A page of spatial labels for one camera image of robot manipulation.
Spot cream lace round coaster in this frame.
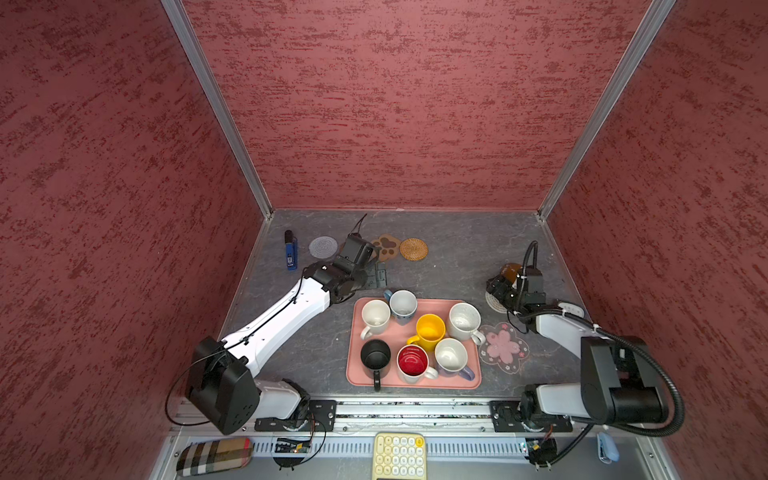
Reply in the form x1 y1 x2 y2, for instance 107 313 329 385
485 292 508 315

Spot glossy amber round coaster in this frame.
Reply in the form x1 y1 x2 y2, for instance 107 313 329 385
500 263 522 283

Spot grey round coaster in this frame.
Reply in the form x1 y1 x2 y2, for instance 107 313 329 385
309 236 339 260

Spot brown paw print coaster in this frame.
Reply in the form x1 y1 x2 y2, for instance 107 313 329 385
373 234 401 262

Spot pink flower coaster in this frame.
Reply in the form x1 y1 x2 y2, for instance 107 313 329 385
478 323 531 375

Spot woven tan round coaster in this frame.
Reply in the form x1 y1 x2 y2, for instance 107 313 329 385
399 238 429 262

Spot pink plastic tray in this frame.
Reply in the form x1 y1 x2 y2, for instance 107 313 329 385
346 297 482 390

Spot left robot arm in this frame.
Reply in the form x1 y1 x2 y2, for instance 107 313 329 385
184 262 370 435

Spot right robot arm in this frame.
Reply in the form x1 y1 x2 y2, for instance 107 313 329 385
486 267 669 428

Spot light blue patterned mug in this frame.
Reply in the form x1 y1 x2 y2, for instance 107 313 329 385
384 290 418 325

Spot blue lighter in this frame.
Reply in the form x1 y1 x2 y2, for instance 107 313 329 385
284 230 299 271

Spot small green alarm clock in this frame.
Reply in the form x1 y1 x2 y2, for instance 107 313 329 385
558 301 586 320

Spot black mug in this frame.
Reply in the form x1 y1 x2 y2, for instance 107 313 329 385
360 339 391 392

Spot yellow mug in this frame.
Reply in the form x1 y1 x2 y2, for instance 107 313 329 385
406 314 446 352

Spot red interior white mug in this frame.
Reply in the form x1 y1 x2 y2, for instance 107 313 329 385
396 344 439 385

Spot yellow calculator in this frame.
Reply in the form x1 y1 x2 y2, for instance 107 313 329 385
372 432 427 480

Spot light blue small device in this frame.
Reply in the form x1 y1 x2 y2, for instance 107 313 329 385
597 431 620 465

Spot plaid glasses case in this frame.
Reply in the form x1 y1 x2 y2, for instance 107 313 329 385
176 437 254 477

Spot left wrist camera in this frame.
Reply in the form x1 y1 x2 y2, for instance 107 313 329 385
336 233 376 270

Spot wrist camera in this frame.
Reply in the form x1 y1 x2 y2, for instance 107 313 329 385
336 233 376 270
520 265 544 294

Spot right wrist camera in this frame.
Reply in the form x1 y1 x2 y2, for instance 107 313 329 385
520 265 544 294

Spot white mug purple handle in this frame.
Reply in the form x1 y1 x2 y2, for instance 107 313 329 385
434 338 476 381

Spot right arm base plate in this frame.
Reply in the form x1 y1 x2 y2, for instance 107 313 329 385
489 400 573 434

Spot aluminium front rail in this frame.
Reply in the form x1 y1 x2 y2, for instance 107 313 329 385
170 395 658 436

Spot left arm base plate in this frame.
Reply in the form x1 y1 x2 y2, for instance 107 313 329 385
253 399 337 434

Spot black corrugated cable hose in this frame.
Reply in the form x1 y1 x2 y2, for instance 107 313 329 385
520 241 686 438

